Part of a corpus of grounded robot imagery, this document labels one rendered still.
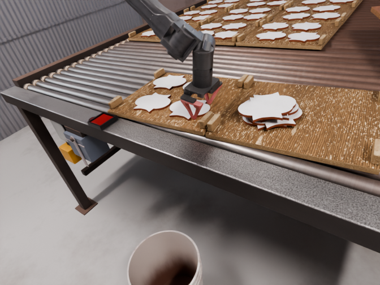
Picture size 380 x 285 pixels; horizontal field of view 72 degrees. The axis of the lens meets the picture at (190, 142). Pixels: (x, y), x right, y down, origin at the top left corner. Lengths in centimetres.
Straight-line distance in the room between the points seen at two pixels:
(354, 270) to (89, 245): 147
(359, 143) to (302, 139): 12
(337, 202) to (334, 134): 20
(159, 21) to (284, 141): 43
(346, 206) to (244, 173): 21
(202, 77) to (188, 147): 20
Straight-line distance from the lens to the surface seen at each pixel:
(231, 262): 154
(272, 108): 74
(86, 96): 125
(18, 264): 204
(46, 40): 371
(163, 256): 138
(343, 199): 61
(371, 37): 149
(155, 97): 98
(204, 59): 72
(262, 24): 168
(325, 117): 79
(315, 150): 67
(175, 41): 71
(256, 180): 62
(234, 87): 97
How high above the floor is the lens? 136
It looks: 36 degrees down
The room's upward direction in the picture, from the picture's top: 12 degrees counter-clockwise
